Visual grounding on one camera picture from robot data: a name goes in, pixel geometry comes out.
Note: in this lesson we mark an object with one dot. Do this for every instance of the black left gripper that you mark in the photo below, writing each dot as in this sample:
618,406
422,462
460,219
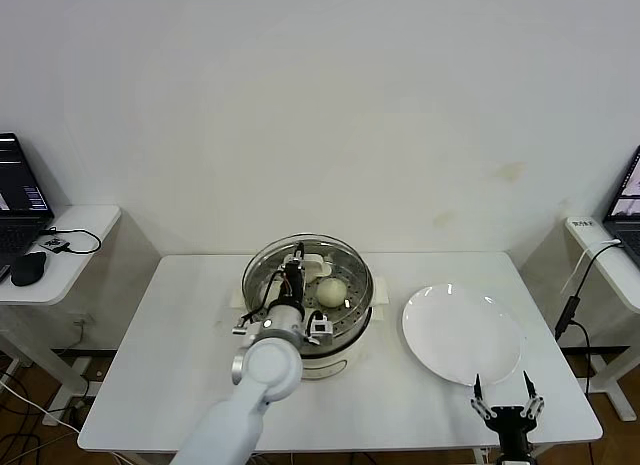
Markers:
294,287

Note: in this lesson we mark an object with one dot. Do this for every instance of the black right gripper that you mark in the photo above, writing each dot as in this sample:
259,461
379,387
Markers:
512,427

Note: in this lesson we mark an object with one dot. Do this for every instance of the white steamed baozi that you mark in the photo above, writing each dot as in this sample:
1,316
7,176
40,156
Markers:
331,291

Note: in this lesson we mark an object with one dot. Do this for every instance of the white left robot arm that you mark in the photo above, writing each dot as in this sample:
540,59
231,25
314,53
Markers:
270,370

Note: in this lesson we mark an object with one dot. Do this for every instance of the stainless steel steamer basket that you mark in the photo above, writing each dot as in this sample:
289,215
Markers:
356,321

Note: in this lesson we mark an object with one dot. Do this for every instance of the white round plate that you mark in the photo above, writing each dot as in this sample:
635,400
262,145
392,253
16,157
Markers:
460,335

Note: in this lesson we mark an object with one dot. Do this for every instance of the white electric cooker pot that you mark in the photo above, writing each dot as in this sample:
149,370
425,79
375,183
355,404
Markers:
330,365

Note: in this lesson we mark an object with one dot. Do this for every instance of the white side table with label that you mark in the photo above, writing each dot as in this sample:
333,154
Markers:
605,270

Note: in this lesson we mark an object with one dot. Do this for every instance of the small printed label sticker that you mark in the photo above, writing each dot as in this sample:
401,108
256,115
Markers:
581,224

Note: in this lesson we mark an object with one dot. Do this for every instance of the white side table with mouse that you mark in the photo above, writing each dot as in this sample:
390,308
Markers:
80,270

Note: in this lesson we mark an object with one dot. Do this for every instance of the grey laptop with light screen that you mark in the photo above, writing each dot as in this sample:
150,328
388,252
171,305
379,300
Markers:
627,205

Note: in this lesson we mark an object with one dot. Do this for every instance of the small grey external drive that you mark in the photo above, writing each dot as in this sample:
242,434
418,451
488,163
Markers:
54,244

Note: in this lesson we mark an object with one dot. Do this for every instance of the black computer mouse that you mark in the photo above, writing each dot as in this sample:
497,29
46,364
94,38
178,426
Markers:
28,269

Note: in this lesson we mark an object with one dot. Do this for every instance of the black laptop with dark screen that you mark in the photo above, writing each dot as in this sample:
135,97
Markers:
17,185

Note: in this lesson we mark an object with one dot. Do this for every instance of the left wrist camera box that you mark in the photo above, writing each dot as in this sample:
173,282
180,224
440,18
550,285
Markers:
321,327

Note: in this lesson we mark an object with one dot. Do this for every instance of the white wall outlet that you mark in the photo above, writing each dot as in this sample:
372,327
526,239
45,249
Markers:
81,321

